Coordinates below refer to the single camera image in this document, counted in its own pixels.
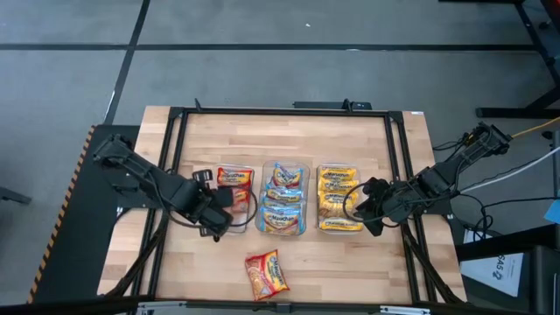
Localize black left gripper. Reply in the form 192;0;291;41
178;169;235;242

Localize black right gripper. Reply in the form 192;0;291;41
353;177;417;238

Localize yellow Maruchan ramen pack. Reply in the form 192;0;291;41
318;217;365;233
318;178;361;193
318;190;358;219
318;167;359;183

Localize red Maruchan ramen pack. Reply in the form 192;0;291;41
243;248;291;302
215;166;255;190
231;186;253;216

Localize clear plastic bin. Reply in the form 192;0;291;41
213;163;256;235
315;163;365;235
255;159;311;237

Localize white paper sign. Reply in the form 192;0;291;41
459;228;525;298

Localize black platform hazard stripes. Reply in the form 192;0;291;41
26;124;152;304

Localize black crossbar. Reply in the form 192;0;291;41
0;293;560;315

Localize blue object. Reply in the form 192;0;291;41
543;199;560;225

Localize black furniture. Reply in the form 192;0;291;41
454;222;560;315

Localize dark metal foot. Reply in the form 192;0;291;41
0;185;32;206

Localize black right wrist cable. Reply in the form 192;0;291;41
342;182;395;225

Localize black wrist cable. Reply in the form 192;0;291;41
342;182;395;225
165;185;260;229

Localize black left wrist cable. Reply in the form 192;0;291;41
165;185;260;229

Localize black frame post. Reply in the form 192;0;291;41
104;208;172;298
400;209;467;305

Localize black floor cable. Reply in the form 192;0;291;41
450;191;560;240
431;135;467;154

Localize black metal table frame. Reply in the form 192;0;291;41
130;106;440;308

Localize black bracket bar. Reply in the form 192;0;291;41
291;99;374;112

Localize silver metal bracket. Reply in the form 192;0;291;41
135;300;189;315
379;304;432;315

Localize white cable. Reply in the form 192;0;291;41
458;146;560;193

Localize black desk frame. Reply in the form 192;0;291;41
438;0;560;120

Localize yellow extension cord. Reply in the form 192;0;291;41
509;115;560;140

